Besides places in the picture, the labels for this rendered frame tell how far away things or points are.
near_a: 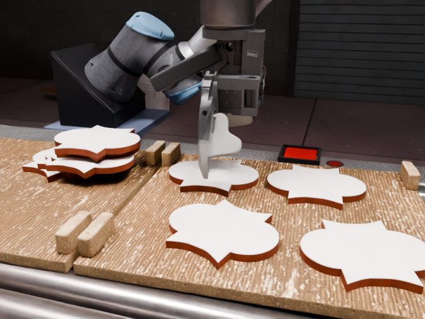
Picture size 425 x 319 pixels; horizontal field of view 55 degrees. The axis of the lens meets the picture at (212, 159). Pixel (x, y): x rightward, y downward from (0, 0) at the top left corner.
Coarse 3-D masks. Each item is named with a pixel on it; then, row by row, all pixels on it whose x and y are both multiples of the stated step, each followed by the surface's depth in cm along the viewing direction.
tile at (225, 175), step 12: (180, 168) 67; (192, 168) 67; (216, 168) 67; (228, 168) 67; (240, 168) 67; (252, 168) 67; (180, 180) 63; (192, 180) 62; (204, 180) 62; (216, 180) 62; (228, 180) 62; (240, 180) 62; (252, 180) 62; (216, 192) 61; (228, 192) 59
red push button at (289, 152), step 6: (288, 150) 80; (294, 150) 80; (300, 150) 80; (306, 150) 80; (312, 150) 80; (288, 156) 76; (294, 156) 76; (300, 156) 76; (306, 156) 76; (312, 156) 76
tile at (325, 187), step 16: (272, 176) 64; (288, 176) 64; (304, 176) 64; (320, 176) 64; (336, 176) 64; (288, 192) 59; (304, 192) 58; (320, 192) 58; (336, 192) 58; (352, 192) 58; (336, 208) 56
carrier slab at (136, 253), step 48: (144, 192) 61; (192, 192) 61; (240, 192) 61; (384, 192) 61; (144, 240) 49; (288, 240) 49; (192, 288) 42; (240, 288) 41; (288, 288) 41; (336, 288) 41; (384, 288) 41
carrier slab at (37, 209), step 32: (0, 160) 73; (32, 160) 73; (160, 160) 73; (0, 192) 61; (32, 192) 61; (64, 192) 61; (96, 192) 61; (128, 192) 61; (0, 224) 53; (32, 224) 53; (0, 256) 47; (32, 256) 46; (64, 256) 46
